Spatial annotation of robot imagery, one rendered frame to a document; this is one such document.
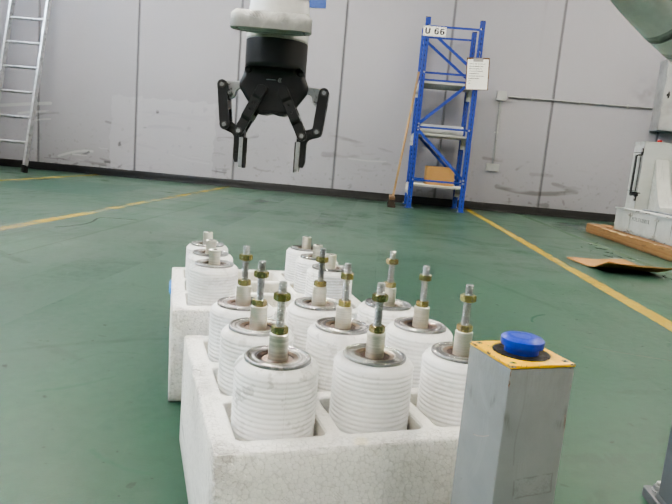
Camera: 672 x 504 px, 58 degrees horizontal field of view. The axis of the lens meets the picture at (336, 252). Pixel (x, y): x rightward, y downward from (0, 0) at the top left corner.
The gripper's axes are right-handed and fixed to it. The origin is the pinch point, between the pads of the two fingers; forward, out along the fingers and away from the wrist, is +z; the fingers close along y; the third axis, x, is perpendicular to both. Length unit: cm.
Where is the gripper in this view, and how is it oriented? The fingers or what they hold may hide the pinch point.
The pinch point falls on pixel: (269, 159)
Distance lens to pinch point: 76.8
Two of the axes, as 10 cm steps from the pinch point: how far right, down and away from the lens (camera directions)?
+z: -0.9, 9.8, 1.6
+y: -10.0, -0.9, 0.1
